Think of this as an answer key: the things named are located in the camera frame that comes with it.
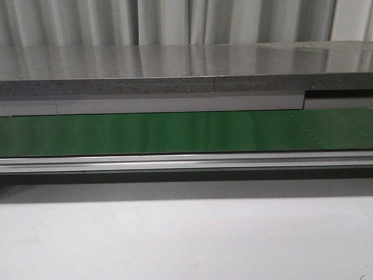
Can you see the grey stone counter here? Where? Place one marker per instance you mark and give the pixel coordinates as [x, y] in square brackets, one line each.
[39, 81]

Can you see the green conveyor belt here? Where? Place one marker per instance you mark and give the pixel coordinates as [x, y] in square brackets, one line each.
[232, 131]

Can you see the white pleated curtain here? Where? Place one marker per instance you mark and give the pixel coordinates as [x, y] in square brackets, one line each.
[109, 23]

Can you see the aluminium conveyor frame rail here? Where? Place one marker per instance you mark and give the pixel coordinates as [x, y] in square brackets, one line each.
[185, 161]

